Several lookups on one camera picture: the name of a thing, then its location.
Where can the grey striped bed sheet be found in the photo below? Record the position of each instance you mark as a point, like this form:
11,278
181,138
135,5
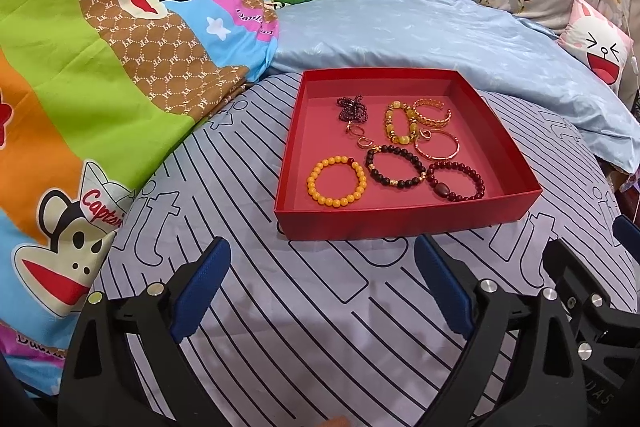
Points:
299,332

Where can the pink laughing face cushion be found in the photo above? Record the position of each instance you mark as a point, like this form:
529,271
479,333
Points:
597,43

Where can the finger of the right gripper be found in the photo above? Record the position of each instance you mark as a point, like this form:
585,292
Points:
627,233

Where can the smooth gold bangle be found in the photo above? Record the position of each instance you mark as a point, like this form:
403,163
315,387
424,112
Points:
437,145

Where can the red cardboard tray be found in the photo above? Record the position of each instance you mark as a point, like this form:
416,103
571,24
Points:
350,169

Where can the left hand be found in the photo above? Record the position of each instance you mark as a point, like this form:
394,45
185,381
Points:
339,421

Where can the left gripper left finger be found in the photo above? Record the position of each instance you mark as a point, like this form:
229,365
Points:
163,315

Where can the cartoon monkey colourful blanket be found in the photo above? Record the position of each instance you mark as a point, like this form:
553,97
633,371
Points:
94,95

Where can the textured gold bangle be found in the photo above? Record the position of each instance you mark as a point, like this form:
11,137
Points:
431,113

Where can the light blue quilt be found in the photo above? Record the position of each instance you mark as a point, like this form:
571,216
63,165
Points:
492,49

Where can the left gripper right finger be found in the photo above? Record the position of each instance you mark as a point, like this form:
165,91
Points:
482,313

